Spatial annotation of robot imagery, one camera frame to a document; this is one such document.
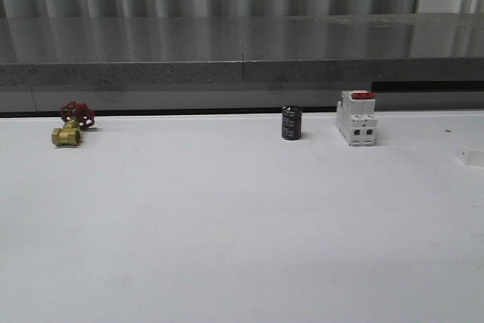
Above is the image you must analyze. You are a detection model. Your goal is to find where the brass valve red handwheel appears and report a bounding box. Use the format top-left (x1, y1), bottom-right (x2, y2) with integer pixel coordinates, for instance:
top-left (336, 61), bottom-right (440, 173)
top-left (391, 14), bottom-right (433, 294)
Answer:
top-left (51, 101), bottom-right (95, 147)

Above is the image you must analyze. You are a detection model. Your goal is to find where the white circuit breaker red switch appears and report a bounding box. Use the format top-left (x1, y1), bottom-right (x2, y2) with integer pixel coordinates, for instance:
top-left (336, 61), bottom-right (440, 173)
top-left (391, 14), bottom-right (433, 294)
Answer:
top-left (337, 90), bottom-right (377, 147)

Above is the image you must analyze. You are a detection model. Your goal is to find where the white half pipe clamp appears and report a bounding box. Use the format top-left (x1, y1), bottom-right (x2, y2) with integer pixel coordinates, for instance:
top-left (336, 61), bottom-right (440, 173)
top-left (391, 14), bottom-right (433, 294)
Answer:
top-left (458, 148), bottom-right (484, 167)

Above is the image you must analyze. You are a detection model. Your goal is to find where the grey stone counter ledge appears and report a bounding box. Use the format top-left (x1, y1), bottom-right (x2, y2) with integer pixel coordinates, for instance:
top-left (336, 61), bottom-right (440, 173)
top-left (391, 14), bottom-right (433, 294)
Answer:
top-left (1, 14), bottom-right (483, 114)

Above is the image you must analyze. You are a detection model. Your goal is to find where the black cylindrical capacitor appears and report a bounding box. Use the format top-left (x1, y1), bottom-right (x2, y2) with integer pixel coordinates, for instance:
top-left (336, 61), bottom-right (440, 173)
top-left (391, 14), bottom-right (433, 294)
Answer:
top-left (281, 105), bottom-right (302, 141)

